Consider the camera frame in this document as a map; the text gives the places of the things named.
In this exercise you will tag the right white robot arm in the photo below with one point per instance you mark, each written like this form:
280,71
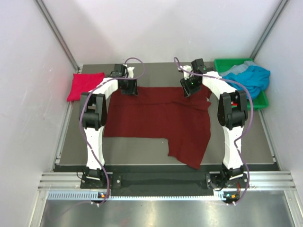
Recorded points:
232,113

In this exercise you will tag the aluminium corner post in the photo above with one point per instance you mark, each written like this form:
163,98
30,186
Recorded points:
269,27
56,32

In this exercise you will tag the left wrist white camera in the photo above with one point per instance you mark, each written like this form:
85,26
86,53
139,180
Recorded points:
130,72

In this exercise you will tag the left aluminium corner post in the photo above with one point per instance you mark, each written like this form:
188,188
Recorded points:
56,32

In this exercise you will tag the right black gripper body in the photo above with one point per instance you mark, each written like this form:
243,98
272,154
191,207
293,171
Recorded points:
189,83

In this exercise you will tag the right aluminium corner post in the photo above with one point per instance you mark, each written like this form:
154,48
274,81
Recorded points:
269,27

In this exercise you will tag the green plastic bin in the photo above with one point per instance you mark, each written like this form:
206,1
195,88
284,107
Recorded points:
222,65

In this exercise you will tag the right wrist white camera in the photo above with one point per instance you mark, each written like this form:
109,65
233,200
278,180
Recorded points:
186,70

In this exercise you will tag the folded bright red t-shirt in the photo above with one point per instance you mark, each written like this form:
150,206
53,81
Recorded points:
84,83

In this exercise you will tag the blue t-shirt in bin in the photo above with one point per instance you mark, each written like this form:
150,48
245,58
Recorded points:
255,79

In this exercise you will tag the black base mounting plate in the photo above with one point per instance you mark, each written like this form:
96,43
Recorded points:
200,179

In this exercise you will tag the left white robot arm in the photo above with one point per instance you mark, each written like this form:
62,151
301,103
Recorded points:
93,118

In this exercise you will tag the grey t-shirt in bin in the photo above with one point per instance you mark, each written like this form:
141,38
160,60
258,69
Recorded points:
236,69

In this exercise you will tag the grey slotted cable duct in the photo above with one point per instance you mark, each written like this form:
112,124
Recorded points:
99,196

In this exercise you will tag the dark maroon t-shirt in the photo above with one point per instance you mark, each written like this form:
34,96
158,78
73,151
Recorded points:
164,113

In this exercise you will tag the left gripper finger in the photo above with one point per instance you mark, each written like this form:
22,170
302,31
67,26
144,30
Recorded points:
135,89
126,92

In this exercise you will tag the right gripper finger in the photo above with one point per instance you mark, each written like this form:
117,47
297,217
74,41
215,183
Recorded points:
196,89
187,93

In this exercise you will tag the aluminium front rail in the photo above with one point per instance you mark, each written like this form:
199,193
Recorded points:
259,180

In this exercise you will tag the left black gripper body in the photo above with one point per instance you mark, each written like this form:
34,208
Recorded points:
128,84

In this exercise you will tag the wrist white camera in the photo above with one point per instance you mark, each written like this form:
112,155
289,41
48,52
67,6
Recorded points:
186,70
130,72

